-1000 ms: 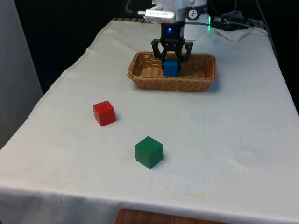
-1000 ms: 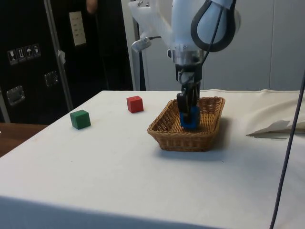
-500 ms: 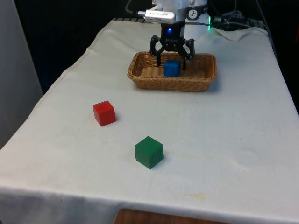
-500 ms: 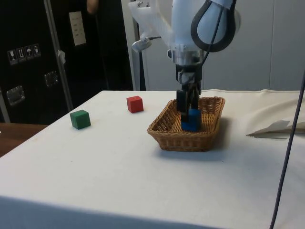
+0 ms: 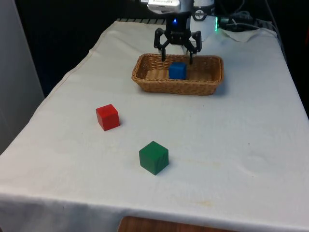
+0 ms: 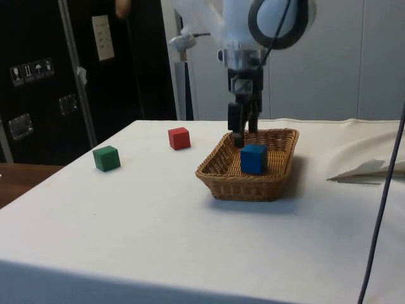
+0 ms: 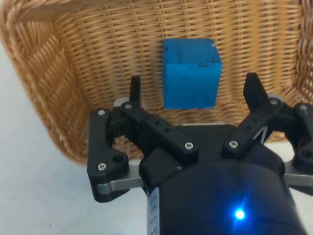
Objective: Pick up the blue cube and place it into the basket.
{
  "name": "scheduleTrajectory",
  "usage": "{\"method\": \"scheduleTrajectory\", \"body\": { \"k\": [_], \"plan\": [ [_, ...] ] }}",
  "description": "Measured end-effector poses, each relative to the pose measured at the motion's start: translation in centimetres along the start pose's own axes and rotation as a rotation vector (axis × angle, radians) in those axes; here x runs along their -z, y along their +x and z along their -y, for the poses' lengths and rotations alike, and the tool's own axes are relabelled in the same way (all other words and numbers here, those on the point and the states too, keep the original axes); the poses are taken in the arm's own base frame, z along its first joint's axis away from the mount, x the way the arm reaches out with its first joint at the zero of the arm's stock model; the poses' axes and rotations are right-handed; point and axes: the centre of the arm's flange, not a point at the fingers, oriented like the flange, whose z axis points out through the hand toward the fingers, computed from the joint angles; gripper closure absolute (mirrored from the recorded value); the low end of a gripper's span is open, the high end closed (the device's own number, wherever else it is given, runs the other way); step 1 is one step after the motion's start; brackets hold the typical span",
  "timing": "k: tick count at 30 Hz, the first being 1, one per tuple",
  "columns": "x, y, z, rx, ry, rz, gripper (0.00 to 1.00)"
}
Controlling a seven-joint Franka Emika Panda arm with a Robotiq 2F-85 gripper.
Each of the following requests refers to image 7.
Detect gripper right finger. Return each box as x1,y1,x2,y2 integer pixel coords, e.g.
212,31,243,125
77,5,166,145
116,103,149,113
221,72,313,194

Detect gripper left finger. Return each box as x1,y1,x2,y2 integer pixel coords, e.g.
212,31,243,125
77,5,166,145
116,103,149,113
87,75,200,204

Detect blue cube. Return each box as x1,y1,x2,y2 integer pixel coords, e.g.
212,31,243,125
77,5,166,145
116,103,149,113
162,38,223,110

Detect wicker basket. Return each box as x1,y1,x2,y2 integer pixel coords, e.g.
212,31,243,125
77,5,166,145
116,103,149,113
0,0,313,170

